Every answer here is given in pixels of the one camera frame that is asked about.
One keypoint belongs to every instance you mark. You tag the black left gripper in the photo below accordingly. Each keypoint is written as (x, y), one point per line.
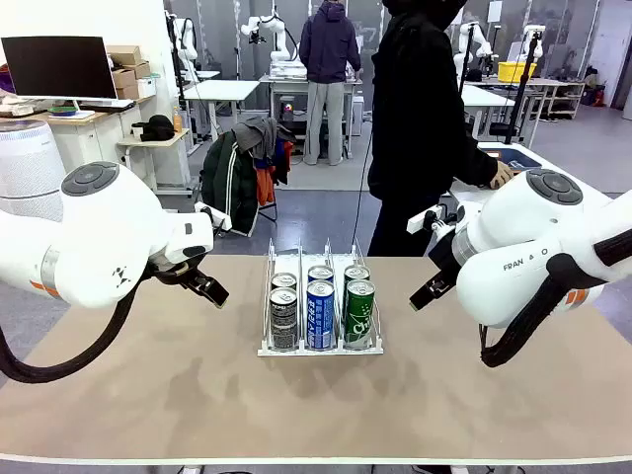
(170, 272)

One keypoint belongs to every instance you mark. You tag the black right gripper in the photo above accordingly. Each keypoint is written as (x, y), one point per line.
(447, 264)

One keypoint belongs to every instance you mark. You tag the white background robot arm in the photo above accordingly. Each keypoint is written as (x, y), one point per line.
(535, 42)
(466, 44)
(276, 27)
(185, 39)

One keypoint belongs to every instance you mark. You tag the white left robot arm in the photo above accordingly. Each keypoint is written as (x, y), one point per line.
(99, 237)

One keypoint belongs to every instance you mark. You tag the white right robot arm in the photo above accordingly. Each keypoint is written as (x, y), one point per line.
(518, 237)

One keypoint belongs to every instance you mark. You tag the person's right forearm black sleeve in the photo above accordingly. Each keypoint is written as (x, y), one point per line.
(476, 165)

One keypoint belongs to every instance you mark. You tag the clear plastic can dispenser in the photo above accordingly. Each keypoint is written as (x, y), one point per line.
(321, 351)

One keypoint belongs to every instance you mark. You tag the person's right hand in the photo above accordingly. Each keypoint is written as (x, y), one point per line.
(502, 175)

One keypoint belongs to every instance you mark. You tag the black Pepsi can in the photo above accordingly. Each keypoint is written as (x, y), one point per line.
(284, 321)
(284, 280)

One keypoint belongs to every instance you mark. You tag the green Chilsung Cider can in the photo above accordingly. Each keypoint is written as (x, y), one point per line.
(359, 316)
(356, 272)

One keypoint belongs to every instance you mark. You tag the large white table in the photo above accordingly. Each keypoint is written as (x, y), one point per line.
(466, 193)

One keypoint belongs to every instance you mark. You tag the dark green striped jacket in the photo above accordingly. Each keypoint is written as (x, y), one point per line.
(222, 182)

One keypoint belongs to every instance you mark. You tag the blue Pocari Sweat can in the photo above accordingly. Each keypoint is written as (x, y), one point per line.
(321, 272)
(321, 316)

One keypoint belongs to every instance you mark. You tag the orange and blue garment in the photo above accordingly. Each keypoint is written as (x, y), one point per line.
(266, 182)

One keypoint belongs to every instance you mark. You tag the small wooden side table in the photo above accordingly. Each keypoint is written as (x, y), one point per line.
(178, 135)

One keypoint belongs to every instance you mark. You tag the grey garment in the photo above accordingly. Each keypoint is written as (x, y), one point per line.
(259, 133)

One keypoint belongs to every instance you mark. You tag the black bag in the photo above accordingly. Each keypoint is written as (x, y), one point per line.
(158, 127)

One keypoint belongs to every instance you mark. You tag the person torso black jacket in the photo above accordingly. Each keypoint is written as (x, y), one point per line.
(419, 123)

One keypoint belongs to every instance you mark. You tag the orange bottle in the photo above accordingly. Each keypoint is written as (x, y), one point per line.
(177, 121)

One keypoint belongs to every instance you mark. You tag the white desk wooden top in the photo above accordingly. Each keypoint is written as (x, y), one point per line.
(99, 138)

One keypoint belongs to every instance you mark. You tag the computer tower glowing fan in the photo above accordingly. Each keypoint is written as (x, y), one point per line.
(288, 106)

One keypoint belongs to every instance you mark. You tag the small white box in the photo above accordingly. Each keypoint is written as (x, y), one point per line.
(147, 87)

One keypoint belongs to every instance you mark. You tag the black keyboard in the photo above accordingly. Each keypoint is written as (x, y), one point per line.
(106, 104)

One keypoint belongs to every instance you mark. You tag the black tripod pole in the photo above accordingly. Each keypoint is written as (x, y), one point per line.
(518, 99)

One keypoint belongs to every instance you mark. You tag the cardboard box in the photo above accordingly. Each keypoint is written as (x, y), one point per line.
(127, 92)
(123, 54)
(123, 78)

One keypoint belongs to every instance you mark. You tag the grey workbench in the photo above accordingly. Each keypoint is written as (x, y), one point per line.
(289, 86)

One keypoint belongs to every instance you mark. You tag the white air purifier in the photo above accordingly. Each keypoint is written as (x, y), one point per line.
(24, 163)

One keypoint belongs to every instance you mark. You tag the green plate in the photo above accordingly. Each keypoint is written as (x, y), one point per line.
(63, 109)

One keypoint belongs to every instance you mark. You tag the yellow plastic bin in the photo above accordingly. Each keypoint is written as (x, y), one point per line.
(513, 73)

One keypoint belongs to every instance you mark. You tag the wooden shelf bench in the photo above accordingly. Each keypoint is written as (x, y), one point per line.
(563, 86)

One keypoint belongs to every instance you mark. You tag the red canister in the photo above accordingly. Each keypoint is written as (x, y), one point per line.
(597, 96)

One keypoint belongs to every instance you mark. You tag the person in purple hoodie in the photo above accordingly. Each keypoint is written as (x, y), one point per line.
(328, 49)

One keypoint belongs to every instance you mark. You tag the black computer monitor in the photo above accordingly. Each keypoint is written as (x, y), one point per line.
(59, 66)

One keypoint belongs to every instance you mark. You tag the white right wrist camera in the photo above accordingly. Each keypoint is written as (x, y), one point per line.
(420, 223)

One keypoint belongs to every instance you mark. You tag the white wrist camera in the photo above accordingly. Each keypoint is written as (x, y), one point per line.
(213, 215)
(420, 223)

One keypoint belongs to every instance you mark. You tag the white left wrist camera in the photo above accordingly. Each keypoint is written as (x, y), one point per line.
(213, 215)

